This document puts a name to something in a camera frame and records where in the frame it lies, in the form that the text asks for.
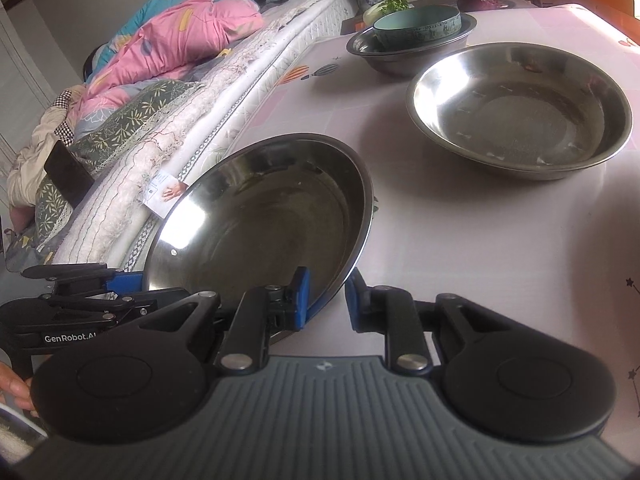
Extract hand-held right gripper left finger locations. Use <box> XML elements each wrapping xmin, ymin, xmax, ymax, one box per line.
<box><xmin>137</xmin><ymin>266</ymin><xmax>312</xmax><ymax>375</ymax></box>

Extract person's left hand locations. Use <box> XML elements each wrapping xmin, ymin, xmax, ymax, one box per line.
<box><xmin>0</xmin><ymin>362</ymin><xmax>38</xmax><ymax>418</ymax></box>

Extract bed with white mattress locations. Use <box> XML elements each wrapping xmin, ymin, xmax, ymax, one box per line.
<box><xmin>50</xmin><ymin>0</ymin><xmax>361</xmax><ymax>281</ymax></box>

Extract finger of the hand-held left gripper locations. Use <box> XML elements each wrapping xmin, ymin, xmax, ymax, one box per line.
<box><xmin>37</xmin><ymin>287</ymin><xmax>173</xmax><ymax>322</ymax></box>
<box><xmin>21</xmin><ymin>261</ymin><xmax>148</xmax><ymax>295</ymax></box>

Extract large steel plate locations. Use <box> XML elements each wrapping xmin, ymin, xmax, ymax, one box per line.
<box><xmin>406</xmin><ymin>42</ymin><xmax>633</xmax><ymax>182</ymax></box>

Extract green leaf-pattern pillow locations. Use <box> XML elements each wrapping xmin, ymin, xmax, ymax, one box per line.
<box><xmin>35</xmin><ymin>80</ymin><xmax>201</xmax><ymax>251</ymax></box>

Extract teal ceramic bowl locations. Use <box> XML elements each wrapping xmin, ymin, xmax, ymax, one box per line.
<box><xmin>372</xmin><ymin>5</ymin><xmax>462</xmax><ymax>52</ymax></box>

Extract white paper label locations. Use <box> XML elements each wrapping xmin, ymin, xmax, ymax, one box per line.
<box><xmin>141</xmin><ymin>171</ymin><xmax>188</xmax><ymax>218</ymax></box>

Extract black phone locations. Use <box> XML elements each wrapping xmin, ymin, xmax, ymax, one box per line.
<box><xmin>44</xmin><ymin>140</ymin><xmax>96</xmax><ymax>208</ymax></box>

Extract napa cabbage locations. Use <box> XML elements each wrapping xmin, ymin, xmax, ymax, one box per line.
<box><xmin>363</xmin><ymin>0</ymin><xmax>410</xmax><ymax>25</ymax></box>

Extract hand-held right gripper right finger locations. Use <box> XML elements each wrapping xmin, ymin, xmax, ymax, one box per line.
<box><xmin>344</xmin><ymin>269</ymin><xmax>506</xmax><ymax>377</ymax></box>

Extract shallow steel plate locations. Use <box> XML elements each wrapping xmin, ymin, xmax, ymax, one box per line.
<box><xmin>144</xmin><ymin>132</ymin><xmax>376</xmax><ymax>346</ymax></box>

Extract beige checkered clothes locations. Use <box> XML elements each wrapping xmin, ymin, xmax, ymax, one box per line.
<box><xmin>7</xmin><ymin>85</ymin><xmax>86</xmax><ymax>206</ymax></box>

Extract pink floral quilt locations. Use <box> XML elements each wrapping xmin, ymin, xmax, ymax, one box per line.
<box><xmin>82</xmin><ymin>0</ymin><xmax>265</xmax><ymax>121</ymax></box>

